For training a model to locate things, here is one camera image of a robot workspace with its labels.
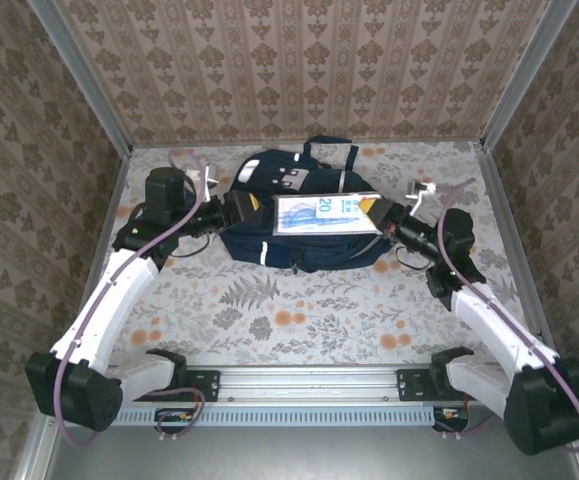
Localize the navy blue backpack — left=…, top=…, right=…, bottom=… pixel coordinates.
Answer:
left=218, top=137, right=395, bottom=275

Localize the floral tablecloth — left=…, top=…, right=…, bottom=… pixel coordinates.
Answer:
left=76, top=142, right=553, bottom=367

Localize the grey metal sheet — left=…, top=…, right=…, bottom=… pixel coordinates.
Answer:
left=16, top=424, right=579, bottom=480

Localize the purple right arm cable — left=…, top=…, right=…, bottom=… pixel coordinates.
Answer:
left=436, top=177, right=579, bottom=454

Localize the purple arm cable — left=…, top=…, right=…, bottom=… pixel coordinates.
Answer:
left=53, top=148, right=206, bottom=446
left=436, top=177, right=579, bottom=454

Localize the aluminium side rail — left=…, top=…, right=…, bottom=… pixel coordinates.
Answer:
left=62, top=147, right=133, bottom=366
left=473, top=143, right=563, bottom=365

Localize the aluminium corner post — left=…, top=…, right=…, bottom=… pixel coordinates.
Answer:
left=479, top=0, right=579, bottom=150
left=26, top=0, right=134, bottom=154

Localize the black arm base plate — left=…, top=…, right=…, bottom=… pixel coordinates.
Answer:
left=168, top=368, right=220, bottom=403
left=396, top=368, right=451, bottom=403

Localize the aluminium front rail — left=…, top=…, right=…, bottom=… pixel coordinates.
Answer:
left=42, top=363, right=579, bottom=404

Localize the white slotted cable duct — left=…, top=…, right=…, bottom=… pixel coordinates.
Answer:
left=60, top=404, right=438, bottom=427

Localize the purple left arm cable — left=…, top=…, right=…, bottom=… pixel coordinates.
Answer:
left=53, top=148, right=206, bottom=446

